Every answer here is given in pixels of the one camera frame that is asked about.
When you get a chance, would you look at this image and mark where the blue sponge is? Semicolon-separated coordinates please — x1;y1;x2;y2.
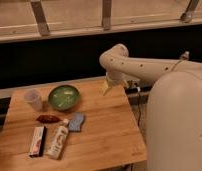
69;113;85;132

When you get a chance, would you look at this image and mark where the right metal bracket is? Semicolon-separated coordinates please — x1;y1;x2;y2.
180;0;199;23

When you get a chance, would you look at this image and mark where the clear plastic cup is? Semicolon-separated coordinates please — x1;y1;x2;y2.
24;89;43;111

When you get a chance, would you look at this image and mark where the white plastic bottle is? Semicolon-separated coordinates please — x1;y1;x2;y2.
47;119;69;159

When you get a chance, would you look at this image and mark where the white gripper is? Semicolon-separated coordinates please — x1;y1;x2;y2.
101;72;122;95

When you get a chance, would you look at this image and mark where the middle metal bracket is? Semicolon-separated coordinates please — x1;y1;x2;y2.
102;0;112;30

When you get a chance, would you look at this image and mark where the green ceramic bowl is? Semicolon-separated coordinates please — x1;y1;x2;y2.
48;85;81;111

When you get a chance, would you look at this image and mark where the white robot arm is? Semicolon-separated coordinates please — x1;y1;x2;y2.
99;44;202;171

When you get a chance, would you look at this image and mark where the left metal bracket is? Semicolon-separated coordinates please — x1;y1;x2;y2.
30;0;50;36

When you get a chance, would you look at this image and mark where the metal bracket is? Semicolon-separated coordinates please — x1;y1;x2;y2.
30;0;50;36
102;0;112;30
180;0;199;23

